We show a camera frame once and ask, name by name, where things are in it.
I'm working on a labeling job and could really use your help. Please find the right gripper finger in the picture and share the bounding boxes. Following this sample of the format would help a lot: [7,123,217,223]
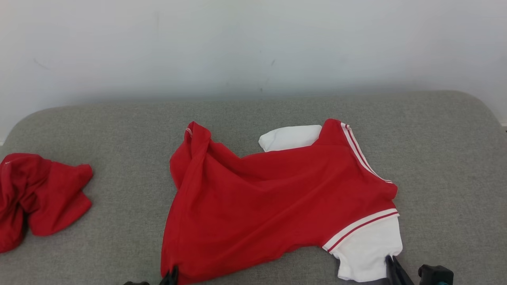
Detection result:
[393,256,415,285]
[385,255,399,285]

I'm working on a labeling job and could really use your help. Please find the red jersey with white sleeves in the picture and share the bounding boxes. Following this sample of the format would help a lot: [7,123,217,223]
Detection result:
[160,118,404,285]

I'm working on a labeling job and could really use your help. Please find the red shorts with white trim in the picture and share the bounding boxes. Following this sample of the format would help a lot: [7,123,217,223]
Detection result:
[0,153,93,254]

